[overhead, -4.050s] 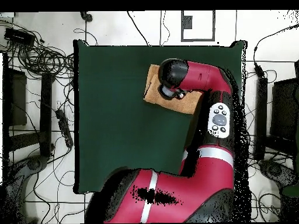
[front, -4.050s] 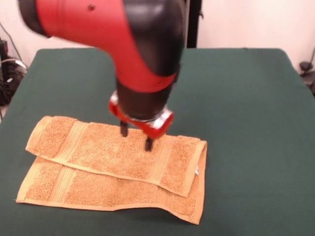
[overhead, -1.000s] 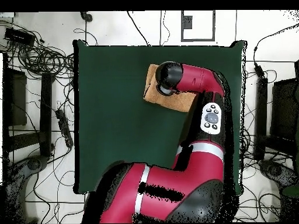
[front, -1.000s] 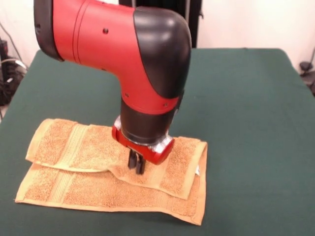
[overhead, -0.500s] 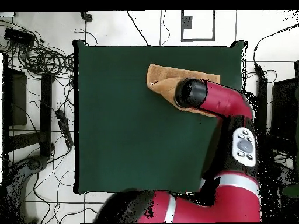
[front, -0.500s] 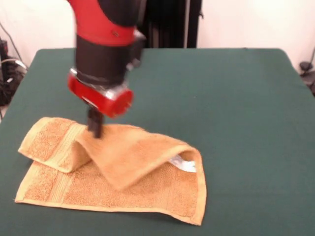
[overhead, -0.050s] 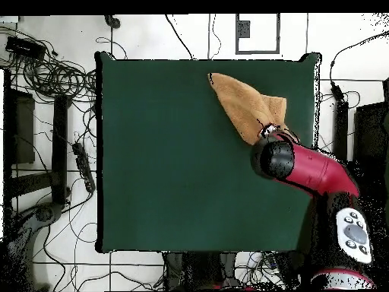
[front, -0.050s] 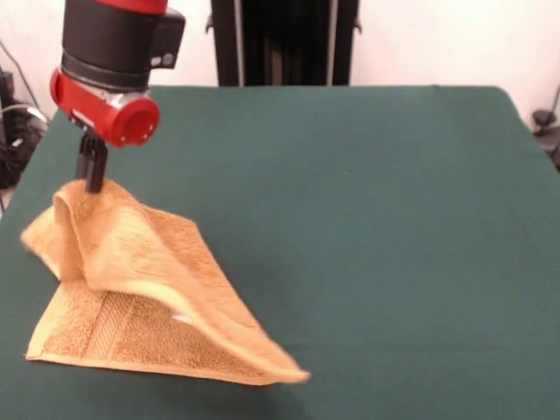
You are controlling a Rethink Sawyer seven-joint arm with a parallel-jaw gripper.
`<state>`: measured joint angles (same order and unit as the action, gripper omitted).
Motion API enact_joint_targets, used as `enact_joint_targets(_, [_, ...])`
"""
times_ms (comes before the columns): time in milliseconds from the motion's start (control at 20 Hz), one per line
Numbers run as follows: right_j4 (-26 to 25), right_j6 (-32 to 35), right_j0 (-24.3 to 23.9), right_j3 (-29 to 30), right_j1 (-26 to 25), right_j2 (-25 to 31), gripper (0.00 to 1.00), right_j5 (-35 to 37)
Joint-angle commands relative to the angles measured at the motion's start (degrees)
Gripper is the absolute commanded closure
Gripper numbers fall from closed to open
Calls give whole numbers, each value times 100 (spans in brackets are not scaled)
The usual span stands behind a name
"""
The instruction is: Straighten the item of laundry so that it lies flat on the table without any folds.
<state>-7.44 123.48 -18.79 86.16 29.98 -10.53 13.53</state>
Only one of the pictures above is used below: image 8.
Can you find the small black device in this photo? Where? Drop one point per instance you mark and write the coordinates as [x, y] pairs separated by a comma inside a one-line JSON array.
[[6, 83]]

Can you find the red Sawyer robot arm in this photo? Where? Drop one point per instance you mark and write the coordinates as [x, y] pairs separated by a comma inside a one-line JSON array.
[[114, 39]]

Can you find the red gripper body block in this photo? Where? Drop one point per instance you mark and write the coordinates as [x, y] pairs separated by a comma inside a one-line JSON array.
[[127, 120]]

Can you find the dark green table cloth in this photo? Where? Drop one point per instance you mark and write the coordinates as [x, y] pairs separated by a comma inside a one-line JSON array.
[[394, 219]]

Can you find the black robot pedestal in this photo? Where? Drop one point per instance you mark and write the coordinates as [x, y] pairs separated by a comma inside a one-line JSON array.
[[284, 44]]

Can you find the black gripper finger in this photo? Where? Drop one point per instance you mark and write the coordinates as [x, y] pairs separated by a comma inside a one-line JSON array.
[[95, 168], [82, 159]]

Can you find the black floor plug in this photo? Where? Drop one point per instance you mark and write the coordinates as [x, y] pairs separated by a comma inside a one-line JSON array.
[[544, 118]]

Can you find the tan terry towel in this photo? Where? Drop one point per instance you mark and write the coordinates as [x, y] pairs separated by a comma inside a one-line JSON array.
[[153, 297]]

